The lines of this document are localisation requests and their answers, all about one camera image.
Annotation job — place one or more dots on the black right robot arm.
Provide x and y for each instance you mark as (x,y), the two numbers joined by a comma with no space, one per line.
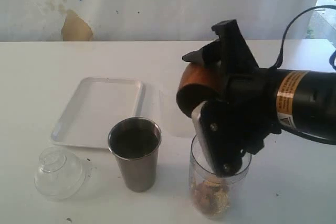
(302,103)

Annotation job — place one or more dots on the clear glass with coins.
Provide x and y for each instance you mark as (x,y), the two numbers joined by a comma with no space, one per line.
(200,170)

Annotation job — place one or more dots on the clear plastic dome lid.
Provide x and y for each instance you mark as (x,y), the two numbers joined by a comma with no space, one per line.
(60,173)

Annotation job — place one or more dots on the translucent plastic container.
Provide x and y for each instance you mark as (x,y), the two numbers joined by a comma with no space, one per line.
(174,121)

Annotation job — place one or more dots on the white rectangular tray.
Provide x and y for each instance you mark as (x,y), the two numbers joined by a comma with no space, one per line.
(96,106)

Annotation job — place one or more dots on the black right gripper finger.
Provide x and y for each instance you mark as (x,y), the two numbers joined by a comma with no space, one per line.
(207,55)
(228,163)

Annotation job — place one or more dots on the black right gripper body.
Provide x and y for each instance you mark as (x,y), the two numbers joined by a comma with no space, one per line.
(245,89)

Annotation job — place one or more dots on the stainless steel cup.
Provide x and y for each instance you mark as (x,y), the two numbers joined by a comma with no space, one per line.
(135,144)

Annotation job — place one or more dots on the gold and brown chocolates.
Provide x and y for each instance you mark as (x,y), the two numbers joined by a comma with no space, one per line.
(210,199)

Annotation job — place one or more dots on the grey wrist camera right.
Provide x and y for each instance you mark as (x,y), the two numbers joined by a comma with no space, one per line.
(215,133)

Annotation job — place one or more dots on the brown wooden cup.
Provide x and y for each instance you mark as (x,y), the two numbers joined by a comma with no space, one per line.
(198,83)

